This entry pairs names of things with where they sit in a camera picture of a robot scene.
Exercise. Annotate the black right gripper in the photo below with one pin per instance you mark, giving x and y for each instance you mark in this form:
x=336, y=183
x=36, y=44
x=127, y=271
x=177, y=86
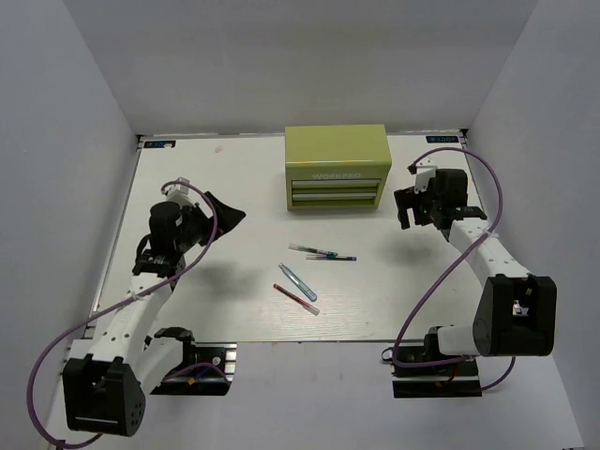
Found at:
x=415, y=200

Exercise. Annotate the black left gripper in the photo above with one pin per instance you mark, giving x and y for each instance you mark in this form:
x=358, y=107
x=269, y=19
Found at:
x=227, y=218

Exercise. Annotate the green top drawer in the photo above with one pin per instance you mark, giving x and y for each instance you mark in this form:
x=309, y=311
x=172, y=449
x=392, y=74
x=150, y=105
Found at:
x=335, y=183

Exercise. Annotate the purple capped pen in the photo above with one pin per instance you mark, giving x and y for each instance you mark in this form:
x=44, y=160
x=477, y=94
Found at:
x=320, y=257

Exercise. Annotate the red pen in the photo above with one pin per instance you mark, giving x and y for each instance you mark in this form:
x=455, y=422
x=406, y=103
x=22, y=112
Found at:
x=304, y=304

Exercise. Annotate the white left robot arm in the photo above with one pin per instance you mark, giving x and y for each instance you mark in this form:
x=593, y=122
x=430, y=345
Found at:
x=105, y=391

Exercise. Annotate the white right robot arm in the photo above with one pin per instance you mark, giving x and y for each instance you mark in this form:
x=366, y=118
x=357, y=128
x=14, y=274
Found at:
x=516, y=313

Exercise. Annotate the green capped pen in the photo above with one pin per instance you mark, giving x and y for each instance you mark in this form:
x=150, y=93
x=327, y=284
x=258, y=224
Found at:
x=311, y=250

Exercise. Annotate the right corner label sticker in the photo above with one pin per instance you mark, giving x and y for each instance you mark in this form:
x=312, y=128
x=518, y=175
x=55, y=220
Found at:
x=441, y=139

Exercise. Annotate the corner label sticker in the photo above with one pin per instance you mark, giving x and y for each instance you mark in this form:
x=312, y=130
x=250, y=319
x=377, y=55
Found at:
x=159, y=144
x=441, y=139

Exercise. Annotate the light blue pen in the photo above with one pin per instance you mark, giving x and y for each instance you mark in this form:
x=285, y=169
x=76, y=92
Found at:
x=298, y=283

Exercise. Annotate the left corner label sticker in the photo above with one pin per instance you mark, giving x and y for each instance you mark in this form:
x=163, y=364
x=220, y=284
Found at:
x=159, y=144

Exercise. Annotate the green metal drawer chest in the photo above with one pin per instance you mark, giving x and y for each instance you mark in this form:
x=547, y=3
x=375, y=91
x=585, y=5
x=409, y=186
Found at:
x=336, y=152

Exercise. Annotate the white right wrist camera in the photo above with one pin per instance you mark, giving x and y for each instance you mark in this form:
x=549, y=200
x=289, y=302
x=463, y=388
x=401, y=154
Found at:
x=423, y=171

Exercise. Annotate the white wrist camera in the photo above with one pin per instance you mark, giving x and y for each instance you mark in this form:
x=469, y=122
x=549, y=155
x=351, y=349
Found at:
x=423, y=171
x=178, y=193

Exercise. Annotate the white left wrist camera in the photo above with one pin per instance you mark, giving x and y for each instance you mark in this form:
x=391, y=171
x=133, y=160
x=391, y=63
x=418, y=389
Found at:
x=178, y=193

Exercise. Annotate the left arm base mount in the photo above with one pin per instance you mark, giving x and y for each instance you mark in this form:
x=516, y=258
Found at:
x=208, y=372

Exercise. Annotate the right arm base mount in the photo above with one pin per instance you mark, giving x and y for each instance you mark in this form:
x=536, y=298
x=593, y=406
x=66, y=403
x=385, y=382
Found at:
x=460, y=380

